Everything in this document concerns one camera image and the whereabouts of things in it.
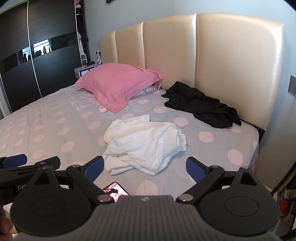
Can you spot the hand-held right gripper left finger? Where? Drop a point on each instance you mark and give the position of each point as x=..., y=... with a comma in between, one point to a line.
x=94, y=168

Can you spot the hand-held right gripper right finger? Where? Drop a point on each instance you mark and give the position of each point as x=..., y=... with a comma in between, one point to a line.
x=195, y=169

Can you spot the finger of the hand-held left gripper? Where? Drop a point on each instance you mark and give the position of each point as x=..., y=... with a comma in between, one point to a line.
x=49, y=162
x=17, y=160

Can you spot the white crinkled garment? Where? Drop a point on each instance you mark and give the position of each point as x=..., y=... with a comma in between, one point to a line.
x=143, y=143

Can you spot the hanging dark clothes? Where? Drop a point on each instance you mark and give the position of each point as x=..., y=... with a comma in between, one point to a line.
x=82, y=30

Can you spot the person's left hand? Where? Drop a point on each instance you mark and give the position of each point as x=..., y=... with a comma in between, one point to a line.
x=4, y=226

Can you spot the smartphone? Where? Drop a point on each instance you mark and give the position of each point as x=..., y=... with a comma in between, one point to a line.
x=115, y=192

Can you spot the bed with polka dot sheet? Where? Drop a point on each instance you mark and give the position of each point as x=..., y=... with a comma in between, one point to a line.
x=57, y=120

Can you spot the black garment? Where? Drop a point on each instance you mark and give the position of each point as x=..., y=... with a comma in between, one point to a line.
x=203, y=106

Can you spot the pink pillow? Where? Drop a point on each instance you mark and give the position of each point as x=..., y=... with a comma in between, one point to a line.
x=115, y=83

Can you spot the white nightstand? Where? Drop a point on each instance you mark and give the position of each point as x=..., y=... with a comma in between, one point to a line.
x=79, y=73

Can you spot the red container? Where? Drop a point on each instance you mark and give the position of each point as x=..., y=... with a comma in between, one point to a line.
x=284, y=207

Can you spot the white ladder rack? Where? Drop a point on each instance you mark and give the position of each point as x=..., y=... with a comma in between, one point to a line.
x=83, y=60

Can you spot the beige padded headboard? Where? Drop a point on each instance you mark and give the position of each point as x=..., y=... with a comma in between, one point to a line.
x=208, y=58

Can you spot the dark sliding wardrobe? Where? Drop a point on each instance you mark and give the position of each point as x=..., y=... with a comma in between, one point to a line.
x=53, y=23

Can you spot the dark wall switch panel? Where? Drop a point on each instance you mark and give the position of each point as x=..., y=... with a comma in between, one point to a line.
x=293, y=85

